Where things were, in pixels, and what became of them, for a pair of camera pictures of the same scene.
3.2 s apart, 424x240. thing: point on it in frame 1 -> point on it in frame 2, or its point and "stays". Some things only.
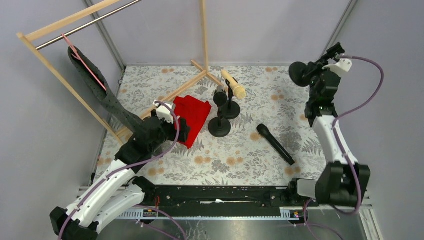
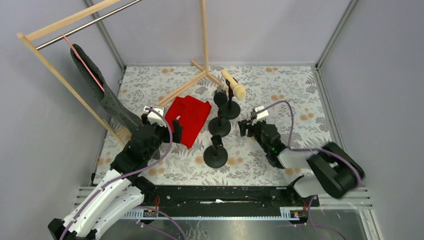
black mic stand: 232,109 stays
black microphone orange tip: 220,98 stays
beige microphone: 238,91 stays
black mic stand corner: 301,73 -> 215,156
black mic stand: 219,126 stays
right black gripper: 333,52 -> 250,127
